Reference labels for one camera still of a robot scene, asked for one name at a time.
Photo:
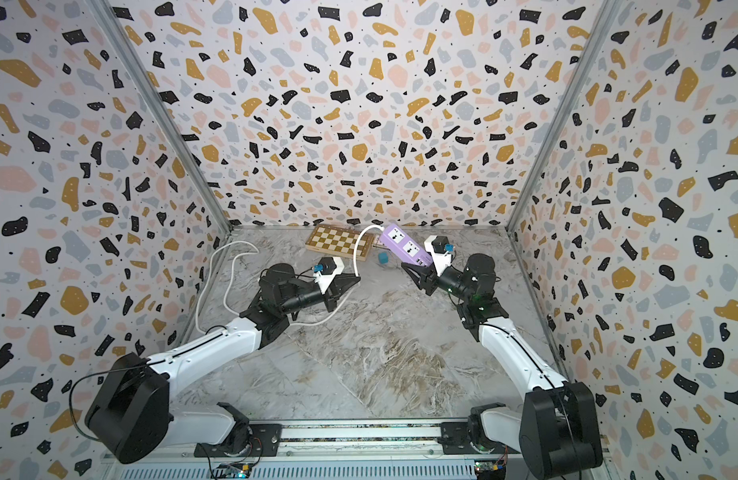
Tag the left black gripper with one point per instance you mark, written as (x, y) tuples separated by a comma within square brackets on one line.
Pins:
[(332, 296)]

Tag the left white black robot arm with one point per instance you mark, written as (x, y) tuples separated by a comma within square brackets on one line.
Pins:
[(132, 414)]

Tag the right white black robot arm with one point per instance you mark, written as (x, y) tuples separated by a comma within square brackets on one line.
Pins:
[(557, 431)]

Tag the green circuit board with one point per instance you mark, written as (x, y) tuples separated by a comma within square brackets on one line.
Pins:
[(234, 471)]

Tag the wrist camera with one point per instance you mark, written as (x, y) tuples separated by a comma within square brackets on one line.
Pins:
[(441, 251), (326, 269)]

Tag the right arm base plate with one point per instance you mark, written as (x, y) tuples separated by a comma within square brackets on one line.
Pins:
[(465, 438)]

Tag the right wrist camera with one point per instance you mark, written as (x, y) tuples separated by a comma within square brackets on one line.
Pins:
[(441, 251)]

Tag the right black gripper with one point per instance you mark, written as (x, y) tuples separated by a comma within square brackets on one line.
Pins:
[(429, 280)]

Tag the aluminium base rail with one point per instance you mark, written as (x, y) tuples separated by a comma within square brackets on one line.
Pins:
[(336, 449)]

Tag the wooden chess board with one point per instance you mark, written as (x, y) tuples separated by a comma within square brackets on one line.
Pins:
[(338, 241)]

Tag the purple power strip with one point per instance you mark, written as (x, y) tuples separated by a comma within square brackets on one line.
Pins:
[(404, 246)]

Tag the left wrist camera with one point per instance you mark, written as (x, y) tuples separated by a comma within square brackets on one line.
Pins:
[(326, 269)]

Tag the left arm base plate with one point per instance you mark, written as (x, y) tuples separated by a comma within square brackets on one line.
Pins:
[(258, 440)]

